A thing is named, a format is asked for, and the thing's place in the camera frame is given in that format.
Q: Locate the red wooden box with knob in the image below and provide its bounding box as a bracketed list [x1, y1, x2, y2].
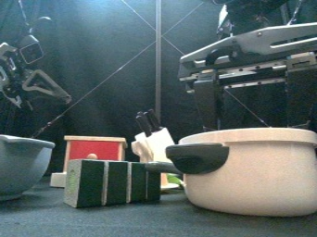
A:
[62, 135, 129, 174]

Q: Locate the white toy knife block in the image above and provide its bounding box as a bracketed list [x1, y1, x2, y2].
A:
[130, 127, 177, 165]

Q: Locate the black backdrop cloth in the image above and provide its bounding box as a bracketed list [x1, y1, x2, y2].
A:
[0, 0, 317, 177]

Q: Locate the grey plastic bowl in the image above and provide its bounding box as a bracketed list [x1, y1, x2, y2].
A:
[0, 134, 58, 203]

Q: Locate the small green toy leaf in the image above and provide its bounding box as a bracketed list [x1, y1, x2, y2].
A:
[166, 173, 186, 187]

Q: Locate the small light wooden block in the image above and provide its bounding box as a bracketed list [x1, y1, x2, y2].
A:
[50, 171, 68, 189]

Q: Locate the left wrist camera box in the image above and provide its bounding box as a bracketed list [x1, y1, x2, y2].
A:
[18, 33, 46, 66]

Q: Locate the thin diagonal brace wire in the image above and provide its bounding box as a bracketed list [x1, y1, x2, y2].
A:
[31, 0, 208, 139]
[121, 0, 273, 128]

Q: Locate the black toy knife handle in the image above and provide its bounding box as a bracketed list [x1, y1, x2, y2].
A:
[135, 115, 149, 137]
[147, 108, 163, 131]
[142, 111, 157, 134]

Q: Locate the grey vertical frame pole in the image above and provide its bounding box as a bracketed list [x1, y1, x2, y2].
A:
[155, 0, 163, 125]

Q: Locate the grey utensil handle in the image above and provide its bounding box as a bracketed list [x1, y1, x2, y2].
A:
[143, 162, 183, 175]

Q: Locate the white pot with black handle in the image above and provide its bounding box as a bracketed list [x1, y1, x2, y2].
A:
[165, 127, 317, 218]

